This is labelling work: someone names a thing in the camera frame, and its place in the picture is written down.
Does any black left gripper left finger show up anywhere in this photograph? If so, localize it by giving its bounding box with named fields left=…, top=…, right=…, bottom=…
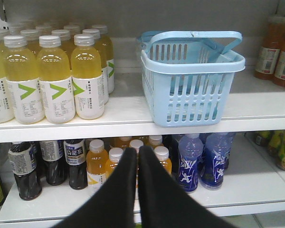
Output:
left=53, top=148, right=137, bottom=228

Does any dark tea bottle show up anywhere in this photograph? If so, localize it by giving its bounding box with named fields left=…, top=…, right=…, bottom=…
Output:
left=64, top=139, right=87, bottom=190
left=39, top=140, right=67, bottom=186
left=8, top=142, right=42, bottom=200

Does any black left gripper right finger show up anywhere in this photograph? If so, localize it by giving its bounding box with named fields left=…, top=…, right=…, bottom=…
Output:
left=138, top=146, right=233, bottom=228

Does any light blue plastic basket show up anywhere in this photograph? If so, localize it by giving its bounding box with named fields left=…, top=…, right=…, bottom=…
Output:
left=136, top=31, right=245, bottom=127

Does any blue sports drink bottle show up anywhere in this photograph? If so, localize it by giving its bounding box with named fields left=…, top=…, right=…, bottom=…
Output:
left=199, top=132, right=231, bottom=190
left=178, top=133, right=204, bottom=192

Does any orange vitamin drink bottle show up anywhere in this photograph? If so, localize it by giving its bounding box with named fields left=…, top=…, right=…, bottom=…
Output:
left=129, top=139, right=144, bottom=153
left=105, top=147, right=124, bottom=179
left=154, top=146, right=172, bottom=176
left=86, top=139, right=108, bottom=196

